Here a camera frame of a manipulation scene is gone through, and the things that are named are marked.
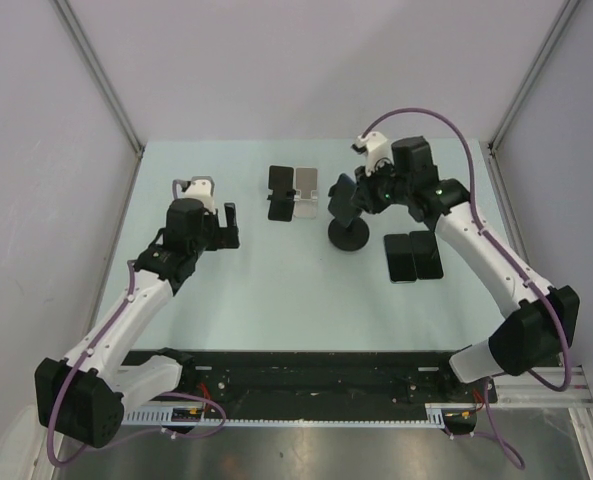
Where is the white slotted cable duct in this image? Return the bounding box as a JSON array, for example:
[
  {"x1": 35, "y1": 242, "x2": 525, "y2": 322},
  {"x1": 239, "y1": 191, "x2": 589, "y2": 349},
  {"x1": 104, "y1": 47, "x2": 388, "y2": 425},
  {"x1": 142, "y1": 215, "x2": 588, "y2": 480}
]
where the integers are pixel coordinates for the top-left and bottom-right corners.
[{"x1": 120, "y1": 402, "x2": 487, "y2": 431}]

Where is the aluminium rail right side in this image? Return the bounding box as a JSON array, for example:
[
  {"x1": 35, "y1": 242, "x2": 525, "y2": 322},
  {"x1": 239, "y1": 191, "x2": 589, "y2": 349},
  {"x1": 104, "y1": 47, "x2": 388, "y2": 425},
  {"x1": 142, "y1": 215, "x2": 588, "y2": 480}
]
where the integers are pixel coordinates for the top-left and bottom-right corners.
[{"x1": 483, "y1": 147, "x2": 593, "y2": 480}]

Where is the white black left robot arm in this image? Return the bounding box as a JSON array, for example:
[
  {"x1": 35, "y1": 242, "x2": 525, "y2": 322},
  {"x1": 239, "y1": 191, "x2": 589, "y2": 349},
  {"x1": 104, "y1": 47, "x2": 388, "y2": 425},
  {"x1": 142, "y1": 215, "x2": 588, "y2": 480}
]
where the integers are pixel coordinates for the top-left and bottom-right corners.
[{"x1": 35, "y1": 198, "x2": 240, "y2": 448}]

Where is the white folding phone stand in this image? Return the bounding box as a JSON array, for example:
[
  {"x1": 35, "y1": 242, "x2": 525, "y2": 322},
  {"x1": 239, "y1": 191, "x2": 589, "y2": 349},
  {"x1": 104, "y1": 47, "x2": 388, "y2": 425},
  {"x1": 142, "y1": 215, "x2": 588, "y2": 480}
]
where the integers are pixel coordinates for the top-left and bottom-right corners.
[{"x1": 293, "y1": 167, "x2": 318, "y2": 219}]

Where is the aluminium corner frame post right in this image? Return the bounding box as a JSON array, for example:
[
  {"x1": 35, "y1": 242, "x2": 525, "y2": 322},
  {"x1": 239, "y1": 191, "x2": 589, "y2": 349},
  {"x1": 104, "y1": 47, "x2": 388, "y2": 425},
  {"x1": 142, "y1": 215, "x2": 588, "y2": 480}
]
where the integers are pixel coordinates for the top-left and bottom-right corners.
[{"x1": 487, "y1": 0, "x2": 584, "y2": 154}]

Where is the dark phone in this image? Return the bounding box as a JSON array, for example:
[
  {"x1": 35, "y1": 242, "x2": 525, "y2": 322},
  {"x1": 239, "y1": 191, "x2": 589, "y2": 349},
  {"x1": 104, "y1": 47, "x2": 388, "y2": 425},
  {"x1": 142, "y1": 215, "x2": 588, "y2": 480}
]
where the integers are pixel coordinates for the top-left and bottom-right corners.
[{"x1": 384, "y1": 234, "x2": 418, "y2": 283}]

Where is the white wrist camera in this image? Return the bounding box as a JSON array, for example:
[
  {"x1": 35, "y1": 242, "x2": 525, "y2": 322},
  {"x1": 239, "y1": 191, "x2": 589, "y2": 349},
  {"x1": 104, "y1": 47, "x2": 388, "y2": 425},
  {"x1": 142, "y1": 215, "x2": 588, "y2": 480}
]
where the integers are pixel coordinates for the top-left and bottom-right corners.
[
  {"x1": 351, "y1": 131, "x2": 392, "y2": 177},
  {"x1": 172, "y1": 176, "x2": 216, "y2": 213}
]

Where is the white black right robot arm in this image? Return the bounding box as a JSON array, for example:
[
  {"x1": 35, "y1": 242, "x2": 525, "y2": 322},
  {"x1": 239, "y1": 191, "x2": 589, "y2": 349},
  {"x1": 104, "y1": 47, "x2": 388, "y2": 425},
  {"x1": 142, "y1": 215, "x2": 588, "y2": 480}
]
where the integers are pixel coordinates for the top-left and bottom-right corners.
[{"x1": 352, "y1": 132, "x2": 580, "y2": 401}]

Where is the blue phone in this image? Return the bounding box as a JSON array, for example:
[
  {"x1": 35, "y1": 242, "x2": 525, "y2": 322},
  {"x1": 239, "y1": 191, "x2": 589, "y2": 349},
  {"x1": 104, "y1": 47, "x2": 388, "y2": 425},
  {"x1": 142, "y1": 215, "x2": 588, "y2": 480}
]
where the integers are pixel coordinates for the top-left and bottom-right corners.
[{"x1": 328, "y1": 174, "x2": 357, "y2": 227}]

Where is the aluminium corner frame post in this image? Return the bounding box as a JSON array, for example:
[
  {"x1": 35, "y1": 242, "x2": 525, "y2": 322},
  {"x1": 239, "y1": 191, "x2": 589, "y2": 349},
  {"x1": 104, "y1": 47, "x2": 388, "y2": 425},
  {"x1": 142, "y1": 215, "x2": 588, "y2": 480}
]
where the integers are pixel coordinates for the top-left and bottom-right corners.
[
  {"x1": 49, "y1": 0, "x2": 145, "y2": 159},
  {"x1": 487, "y1": 0, "x2": 584, "y2": 154}
]

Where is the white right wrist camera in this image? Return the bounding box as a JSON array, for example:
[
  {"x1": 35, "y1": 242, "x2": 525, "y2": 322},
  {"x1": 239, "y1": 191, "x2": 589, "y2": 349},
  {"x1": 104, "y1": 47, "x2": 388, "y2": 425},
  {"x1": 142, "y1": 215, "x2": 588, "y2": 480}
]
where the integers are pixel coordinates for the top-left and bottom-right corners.
[{"x1": 351, "y1": 131, "x2": 392, "y2": 177}]

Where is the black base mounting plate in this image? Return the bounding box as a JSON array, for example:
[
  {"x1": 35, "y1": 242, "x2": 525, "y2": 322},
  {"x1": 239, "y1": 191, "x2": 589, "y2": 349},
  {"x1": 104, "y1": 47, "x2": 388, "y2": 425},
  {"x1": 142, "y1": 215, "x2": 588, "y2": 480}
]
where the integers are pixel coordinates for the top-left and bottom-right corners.
[{"x1": 115, "y1": 349, "x2": 500, "y2": 421}]

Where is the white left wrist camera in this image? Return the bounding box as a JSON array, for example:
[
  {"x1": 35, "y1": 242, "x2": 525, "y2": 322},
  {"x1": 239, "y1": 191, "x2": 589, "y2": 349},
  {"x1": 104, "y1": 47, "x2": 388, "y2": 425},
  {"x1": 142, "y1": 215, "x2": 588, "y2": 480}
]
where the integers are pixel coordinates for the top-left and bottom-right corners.
[{"x1": 172, "y1": 176, "x2": 216, "y2": 213}]

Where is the black folding phone stand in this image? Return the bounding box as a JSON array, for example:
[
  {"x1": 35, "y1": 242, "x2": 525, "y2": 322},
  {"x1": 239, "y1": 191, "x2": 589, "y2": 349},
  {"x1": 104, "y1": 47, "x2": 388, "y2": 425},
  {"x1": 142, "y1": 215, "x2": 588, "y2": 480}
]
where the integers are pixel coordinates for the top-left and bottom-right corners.
[{"x1": 267, "y1": 165, "x2": 295, "y2": 222}]

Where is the black round-base phone stand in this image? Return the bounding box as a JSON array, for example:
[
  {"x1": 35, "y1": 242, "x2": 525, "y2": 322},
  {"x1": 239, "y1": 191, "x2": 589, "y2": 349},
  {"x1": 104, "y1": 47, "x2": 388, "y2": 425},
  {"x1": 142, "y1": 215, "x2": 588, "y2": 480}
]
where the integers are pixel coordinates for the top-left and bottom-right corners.
[{"x1": 327, "y1": 206, "x2": 370, "y2": 252}]

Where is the aluminium corner frame post left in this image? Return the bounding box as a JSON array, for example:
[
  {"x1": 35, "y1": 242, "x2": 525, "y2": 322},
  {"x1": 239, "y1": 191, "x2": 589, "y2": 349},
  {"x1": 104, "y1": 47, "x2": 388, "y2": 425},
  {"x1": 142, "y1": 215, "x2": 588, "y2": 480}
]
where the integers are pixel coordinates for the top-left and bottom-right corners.
[{"x1": 49, "y1": 0, "x2": 145, "y2": 159}]

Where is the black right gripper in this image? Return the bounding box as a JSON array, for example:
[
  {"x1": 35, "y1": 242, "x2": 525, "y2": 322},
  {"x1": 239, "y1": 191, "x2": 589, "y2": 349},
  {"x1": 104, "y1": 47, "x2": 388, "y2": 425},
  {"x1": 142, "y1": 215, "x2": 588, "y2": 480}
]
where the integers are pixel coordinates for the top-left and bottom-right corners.
[{"x1": 353, "y1": 156, "x2": 414, "y2": 214}]

